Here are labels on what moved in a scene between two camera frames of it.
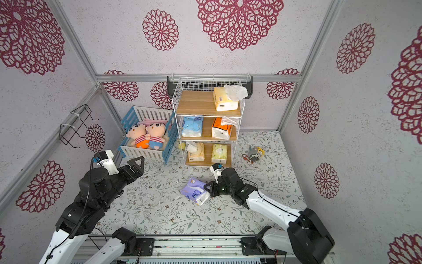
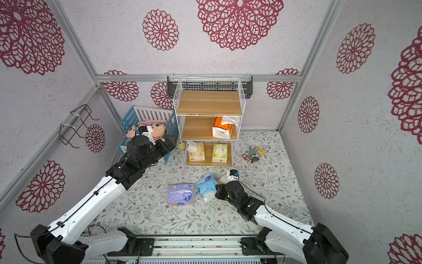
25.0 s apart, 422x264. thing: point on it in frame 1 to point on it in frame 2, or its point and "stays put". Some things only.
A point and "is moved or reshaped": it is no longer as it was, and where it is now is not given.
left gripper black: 138,170 to 164,147
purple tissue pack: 194,190 to 180,194
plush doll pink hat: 155,130 stays put
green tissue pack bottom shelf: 219,153 stays put
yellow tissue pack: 226,98 is moved or reshaped
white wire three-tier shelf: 209,111 stays put
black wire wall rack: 67,133 stays put
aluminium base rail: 221,250 stays put
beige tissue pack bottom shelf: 195,151 stays put
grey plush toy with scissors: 254,154 stays put
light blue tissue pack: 192,126 to 206,187
